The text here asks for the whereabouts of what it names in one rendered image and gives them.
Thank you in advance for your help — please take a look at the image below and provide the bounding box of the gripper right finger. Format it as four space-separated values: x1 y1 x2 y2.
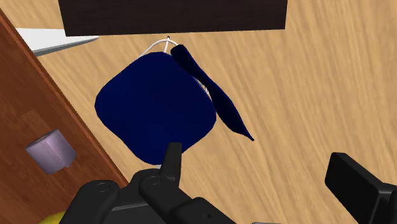
324 151 397 224

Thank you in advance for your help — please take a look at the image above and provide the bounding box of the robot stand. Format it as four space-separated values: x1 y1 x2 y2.
57 0 288 38

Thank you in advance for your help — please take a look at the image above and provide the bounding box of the white flat panel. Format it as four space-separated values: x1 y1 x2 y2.
15 27 100 57

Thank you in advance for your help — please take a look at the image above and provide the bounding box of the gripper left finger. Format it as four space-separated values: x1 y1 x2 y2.
59 142 193 224

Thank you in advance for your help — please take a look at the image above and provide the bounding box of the yellow round object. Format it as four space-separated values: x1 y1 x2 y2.
38 211 67 224

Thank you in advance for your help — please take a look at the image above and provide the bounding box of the dark blue pouch with strap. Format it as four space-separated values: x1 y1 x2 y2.
94 36 255 166

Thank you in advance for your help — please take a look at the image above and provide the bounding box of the lilac toilet paper roll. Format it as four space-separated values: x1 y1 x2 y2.
25 129 78 176

